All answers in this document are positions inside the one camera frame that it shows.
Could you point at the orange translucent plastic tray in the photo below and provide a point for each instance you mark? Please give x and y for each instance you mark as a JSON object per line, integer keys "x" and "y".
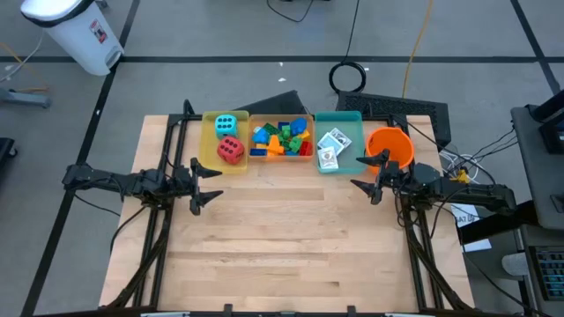
{"x": 257, "y": 120}

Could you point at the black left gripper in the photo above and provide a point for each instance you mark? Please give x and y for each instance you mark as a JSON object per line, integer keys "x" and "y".
{"x": 180, "y": 184}

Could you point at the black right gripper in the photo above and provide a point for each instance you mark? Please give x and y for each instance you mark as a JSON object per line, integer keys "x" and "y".
{"x": 403, "y": 179}

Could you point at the computer keyboard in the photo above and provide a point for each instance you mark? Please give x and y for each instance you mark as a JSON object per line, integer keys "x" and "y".
{"x": 548, "y": 273}

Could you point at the grey picture trading card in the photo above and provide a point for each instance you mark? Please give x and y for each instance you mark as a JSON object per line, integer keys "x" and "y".
{"x": 343, "y": 138}

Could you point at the bright green toy brick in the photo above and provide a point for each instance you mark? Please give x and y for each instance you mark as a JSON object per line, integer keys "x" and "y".
{"x": 286, "y": 132}

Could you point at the orange plastic bucket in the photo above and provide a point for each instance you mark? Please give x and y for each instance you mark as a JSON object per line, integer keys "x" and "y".
{"x": 394, "y": 143}

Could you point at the blue two-stud brick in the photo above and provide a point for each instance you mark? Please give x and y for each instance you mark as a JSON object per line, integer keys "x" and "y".
{"x": 284, "y": 125}

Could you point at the black monitor stand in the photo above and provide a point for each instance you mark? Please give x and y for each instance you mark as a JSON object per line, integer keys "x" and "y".
{"x": 553, "y": 127}

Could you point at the orange toy brick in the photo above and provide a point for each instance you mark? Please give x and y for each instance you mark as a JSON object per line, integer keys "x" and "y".
{"x": 275, "y": 145}

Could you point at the blue rounded toy brick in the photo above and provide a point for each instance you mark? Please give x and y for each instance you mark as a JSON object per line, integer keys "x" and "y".
{"x": 299, "y": 126}

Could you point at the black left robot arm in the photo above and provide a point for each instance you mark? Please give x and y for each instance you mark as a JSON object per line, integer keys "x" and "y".
{"x": 110, "y": 182}

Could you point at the red foam die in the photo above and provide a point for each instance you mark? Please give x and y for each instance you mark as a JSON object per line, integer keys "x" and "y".
{"x": 231, "y": 150}

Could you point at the black aluminium frame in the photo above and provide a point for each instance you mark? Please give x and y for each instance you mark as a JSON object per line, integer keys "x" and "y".
{"x": 158, "y": 264}
{"x": 425, "y": 264}

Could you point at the white paper with code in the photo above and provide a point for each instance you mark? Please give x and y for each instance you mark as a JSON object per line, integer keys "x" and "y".
{"x": 467, "y": 219}

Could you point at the black flat panel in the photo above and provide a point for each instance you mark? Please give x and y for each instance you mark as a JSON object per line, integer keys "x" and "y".
{"x": 277, "y": 105}

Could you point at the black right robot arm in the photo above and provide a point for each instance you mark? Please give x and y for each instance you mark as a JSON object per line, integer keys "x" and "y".
{"x": 471, "y": 191}

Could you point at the red toy brick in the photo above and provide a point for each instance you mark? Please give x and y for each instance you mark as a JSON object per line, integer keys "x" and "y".
{"x": 306, "y": 148}

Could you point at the teal translucent plastic tray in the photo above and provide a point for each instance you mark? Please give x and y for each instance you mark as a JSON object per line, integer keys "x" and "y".
{"x": 352, "y": 154}

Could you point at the large blue arched brick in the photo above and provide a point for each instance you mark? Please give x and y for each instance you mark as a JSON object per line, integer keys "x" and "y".
{"x": 261, "y": 136}

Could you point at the dark green studded brick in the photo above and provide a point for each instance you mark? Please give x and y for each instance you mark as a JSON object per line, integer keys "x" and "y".
{"x": 285, "y": 144}

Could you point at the grey metal stand foot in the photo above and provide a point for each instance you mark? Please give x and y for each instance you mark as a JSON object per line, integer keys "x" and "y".
{"x": 26, "y": 98}

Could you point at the blank white paper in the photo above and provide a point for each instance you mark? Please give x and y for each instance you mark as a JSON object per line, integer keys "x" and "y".
{"x": 478, "y": 245}

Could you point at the small blue toy brick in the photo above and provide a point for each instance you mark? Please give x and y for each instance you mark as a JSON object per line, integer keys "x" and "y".
{"x": 292, "y": 153}

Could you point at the pale green translucent brick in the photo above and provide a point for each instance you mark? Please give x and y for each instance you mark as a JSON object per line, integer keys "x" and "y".
{"x": 257, "y": 130}

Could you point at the black frame bracket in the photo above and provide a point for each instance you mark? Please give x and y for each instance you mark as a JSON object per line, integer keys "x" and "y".
{"x": 351, "y": 311}
{"x": 227, "y": 310}

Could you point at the blue bordered trading card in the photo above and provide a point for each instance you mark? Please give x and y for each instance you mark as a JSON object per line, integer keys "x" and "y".
{"x": 327, "y": 142}

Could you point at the green two-stud brick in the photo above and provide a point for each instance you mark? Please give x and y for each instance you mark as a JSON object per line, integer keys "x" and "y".
{"x": 295, "y": 144}

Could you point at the white step trash bin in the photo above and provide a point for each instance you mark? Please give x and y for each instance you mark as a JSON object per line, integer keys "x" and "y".
{"x": 79, "y": 39}

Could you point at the yellow chunky toy brick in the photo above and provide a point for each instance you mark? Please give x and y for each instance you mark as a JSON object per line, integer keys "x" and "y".
{"x": 305, "y": 134}

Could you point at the black caster base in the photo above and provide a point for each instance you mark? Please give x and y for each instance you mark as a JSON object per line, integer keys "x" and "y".
{"x": 6, "y": 152}

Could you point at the cyan foam die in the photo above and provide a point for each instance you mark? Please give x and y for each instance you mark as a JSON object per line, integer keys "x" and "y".
{"x": 226, "y": 126}

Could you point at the black desk leg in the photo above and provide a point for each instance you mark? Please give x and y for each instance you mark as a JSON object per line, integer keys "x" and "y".
{"x": 493, "y": 224}

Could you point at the grey rounded armrest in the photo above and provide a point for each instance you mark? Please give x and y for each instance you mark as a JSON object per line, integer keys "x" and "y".
{"x": 513, "y": 264}

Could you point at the dark grey keyboard desk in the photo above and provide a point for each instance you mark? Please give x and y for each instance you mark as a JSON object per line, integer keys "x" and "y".
{"x": 555, "y": 238}

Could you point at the trading card with portrait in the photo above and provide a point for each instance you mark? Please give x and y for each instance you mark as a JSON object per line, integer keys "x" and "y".
{"x": 328, "y": 159}

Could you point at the blue long brick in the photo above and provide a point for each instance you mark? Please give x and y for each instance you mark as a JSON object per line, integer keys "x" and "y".
{"x": 258, "y": 152}

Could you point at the yellow translucent plastic tray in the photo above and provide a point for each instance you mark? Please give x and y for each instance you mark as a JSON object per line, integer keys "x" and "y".
{"x": 208, "y": 141}

